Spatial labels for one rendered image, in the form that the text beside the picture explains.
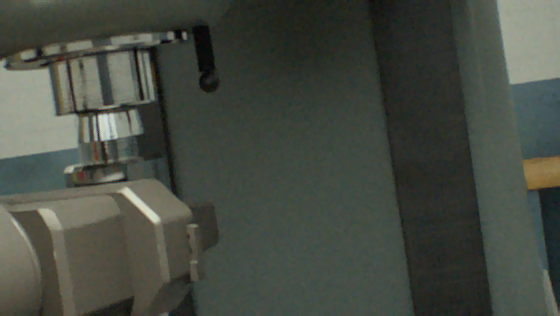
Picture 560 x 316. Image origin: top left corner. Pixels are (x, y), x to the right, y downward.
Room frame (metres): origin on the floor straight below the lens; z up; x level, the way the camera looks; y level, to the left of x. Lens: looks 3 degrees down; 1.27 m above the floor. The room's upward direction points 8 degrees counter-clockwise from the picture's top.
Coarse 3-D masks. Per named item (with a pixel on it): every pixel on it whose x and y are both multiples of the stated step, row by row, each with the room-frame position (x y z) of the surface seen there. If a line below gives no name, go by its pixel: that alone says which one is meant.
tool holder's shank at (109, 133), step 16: (80, 112) 0.48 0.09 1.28; (96, 112) 0.48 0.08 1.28; (112, 112) 0.48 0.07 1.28; (128, 112) 0.48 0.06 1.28; (80, 128) 0.48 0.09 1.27; (96, 128) 0.48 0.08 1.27; (112, 128) 0.48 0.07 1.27; (128, 128) 0.48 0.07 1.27; (96, 144) 0.48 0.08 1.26; (112, 144) 0.48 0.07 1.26; (128, 144) 0.48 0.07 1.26; (96, 160) 0.48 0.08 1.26; (112, 160) 0.48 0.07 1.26
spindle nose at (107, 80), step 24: (144, 48) 0.48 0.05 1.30; (48, 72) 0.48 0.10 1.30; (72, 72) 0.47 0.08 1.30; (96, 72) 0.47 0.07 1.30; (120, 72) 0.47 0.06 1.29; (144, 72) 0.48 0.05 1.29; (72, 96) 0.47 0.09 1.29; (96, 96) 0.47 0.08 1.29; (120, 96) 0.47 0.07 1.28; (144, 96) 0.48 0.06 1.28
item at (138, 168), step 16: (128, 160) 0.47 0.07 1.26; (144, 160) 0.47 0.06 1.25; (160, 160) 0.48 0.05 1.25; (64, 176) 0.48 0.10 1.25; (80, 176) 0.47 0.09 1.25; (96, 176) 0.47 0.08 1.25; (112, 176) 0.47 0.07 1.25; (128, 176) 0.47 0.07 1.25; (144, 176) 0.47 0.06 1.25; (160, 176) 0.48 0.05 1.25
